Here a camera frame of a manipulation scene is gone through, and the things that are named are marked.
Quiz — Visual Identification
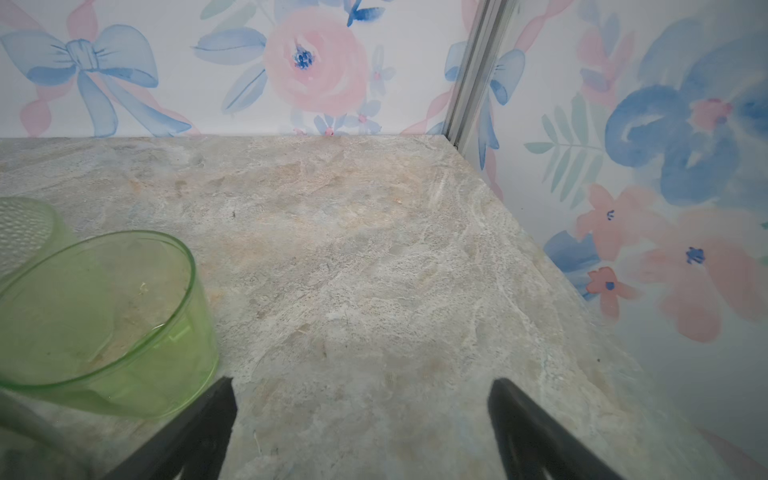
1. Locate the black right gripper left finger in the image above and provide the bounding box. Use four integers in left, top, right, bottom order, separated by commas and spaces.
105, 377, 238, 479

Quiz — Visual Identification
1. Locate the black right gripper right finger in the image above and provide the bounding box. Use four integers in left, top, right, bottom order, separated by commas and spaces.
487, 378, 620, 479

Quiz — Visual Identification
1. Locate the smooth green plastic cup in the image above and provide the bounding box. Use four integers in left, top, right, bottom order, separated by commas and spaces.
1, 230, 219, 419

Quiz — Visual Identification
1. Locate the aluminium right corner post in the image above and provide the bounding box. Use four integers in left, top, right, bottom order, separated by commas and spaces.
443, 0, 519, 152

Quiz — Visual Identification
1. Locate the dimpled light green cup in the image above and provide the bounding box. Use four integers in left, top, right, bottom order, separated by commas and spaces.
1, 197, 77, 287

